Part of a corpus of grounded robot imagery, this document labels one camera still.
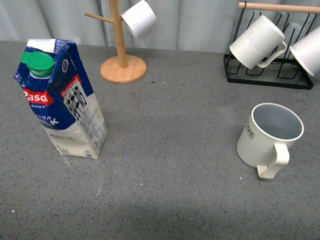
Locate white mug on tree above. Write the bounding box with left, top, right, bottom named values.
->
left=121, top=0, right=157, bottom=40

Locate blue white milk carton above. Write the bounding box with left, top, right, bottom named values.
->
left=14, top=39, right=108, bottom=159

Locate white mug black handle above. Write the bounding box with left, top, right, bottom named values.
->
left=289, top=27, right=320, bottom=76

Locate cream ribbed hanging mug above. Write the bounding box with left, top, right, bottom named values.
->
left=229, top=15, right=288, bottom=69

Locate black wire mug rack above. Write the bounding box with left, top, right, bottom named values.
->
left=223, top=1, right=320, bottom=90

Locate cream mug grey inside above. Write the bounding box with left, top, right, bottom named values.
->
left=236, top=103, right=304, bottom=180

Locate wooden mug tree stand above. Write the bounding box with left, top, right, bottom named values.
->
left=84, top=0, right=147, bottom=84

